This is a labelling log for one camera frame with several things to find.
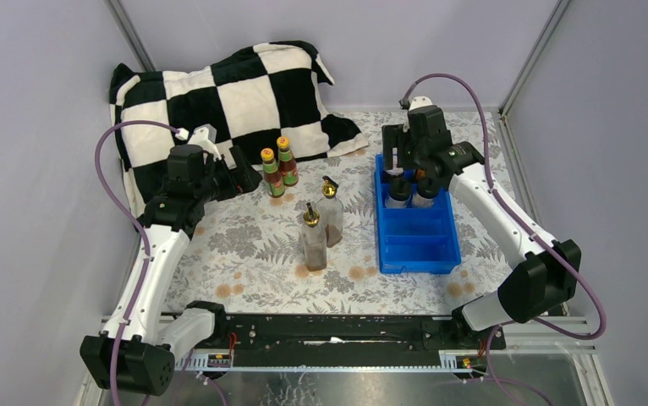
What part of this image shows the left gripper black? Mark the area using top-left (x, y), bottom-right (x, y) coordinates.
top-left (195, 146), bottom-right (263, 205)

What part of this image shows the yellow cap sauce bottle front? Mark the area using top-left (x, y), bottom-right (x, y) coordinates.
top-left (261, 148), bottom-right (286, 198)

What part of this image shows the yellow cap sauce bottle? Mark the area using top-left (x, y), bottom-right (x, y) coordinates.
top-left (261, 148), bottom-right (286, 198)
top-left (277, 136), bottom-right (299, 187)

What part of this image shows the black lid shaker jar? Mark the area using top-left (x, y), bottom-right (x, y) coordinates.
top-left (384, 177), bottom-right (412, 209)
top-left (411, 177), bottom-right (440, 208)

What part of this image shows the black lid shaker jar front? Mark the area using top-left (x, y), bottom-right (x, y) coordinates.
top-left (384, 177), bottom-right (412, 209)

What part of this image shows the glass oil bottle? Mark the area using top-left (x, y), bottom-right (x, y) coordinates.
top-left (300, 202), bottom-right (327, 272)
top-left (316, 176), bottom-right (343, 248)

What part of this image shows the glass oil bottle front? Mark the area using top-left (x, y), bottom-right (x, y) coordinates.
top-left (300, 202), bottom-right (327, 272)

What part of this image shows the blue plastic divided bin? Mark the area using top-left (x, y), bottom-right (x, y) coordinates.
top-left (374, 154), bottom-right (462, 274)

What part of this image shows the white lid brown sauce jar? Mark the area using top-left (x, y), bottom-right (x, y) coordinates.
top-left (384, 164), bottom-right (404, 183)

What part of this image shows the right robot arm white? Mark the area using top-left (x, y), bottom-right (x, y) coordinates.
top-left (382, 104), bottom-right (581, 348)

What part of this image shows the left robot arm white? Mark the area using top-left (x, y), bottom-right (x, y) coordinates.
top-left (80, 145), bottom-right (262, 396)

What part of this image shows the black white checkered blanket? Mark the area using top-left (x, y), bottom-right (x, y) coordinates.
top-left (109, 41), bottom-right (368, 216)

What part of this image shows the floral tablecloth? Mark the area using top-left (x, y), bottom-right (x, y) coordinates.
top-left (163, 111), bottom-right (510, 315)

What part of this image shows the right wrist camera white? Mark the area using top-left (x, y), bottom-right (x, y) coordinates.
top-left (399, 96), bottom-right (434, 112)

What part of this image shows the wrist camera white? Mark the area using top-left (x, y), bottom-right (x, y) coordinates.
top-left (399, 96), bottom-right (434, 112)
top-left (174, 124), bottom-right (222, 161)

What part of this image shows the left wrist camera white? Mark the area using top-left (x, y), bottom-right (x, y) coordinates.
top-left (174, 124), bottom-right (222, 161)

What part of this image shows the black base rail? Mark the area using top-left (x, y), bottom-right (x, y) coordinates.
top-left (179, 313), bottom-right (506, 372)

